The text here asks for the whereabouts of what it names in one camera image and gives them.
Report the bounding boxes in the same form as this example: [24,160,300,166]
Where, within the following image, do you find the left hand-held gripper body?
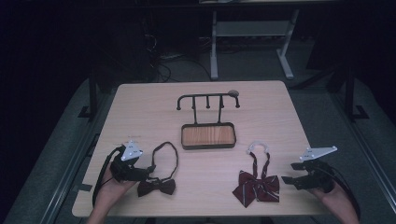
[109,140,148,183]

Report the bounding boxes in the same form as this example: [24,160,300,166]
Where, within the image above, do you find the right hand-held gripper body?
[298,146,338,193]

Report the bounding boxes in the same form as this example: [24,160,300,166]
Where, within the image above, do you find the dark bow tie with strap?
[137,141,179,198]

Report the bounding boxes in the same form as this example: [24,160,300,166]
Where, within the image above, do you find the red striped bow tie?
[232,140,280,209]

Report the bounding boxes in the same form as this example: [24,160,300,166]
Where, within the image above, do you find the black hook rack wooden tray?
[176,91,241,151]

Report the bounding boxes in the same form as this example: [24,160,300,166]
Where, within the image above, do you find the person's right hand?
[309,183,351,208]

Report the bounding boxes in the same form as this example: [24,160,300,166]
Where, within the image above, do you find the person's left hand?
[94,169,138,208]

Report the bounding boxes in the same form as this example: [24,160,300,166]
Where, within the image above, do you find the dark tape piece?
[72,183,94,193]

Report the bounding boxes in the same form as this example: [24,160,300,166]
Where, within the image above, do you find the black metal stand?
[343,65,370,122]
[78,65,99,121]

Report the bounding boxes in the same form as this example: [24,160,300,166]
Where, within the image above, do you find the right hand-held gripper cable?
[326,163,362,219]

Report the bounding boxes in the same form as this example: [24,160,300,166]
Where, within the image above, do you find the aluminium frame rail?
[38,92,108,224]
[330,92,396,206]

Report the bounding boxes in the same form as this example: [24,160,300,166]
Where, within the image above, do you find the tangle of floor cables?
[143,33,216,84]

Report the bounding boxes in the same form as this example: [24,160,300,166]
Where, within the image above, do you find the white metal desk frame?
[199,0,301,80]

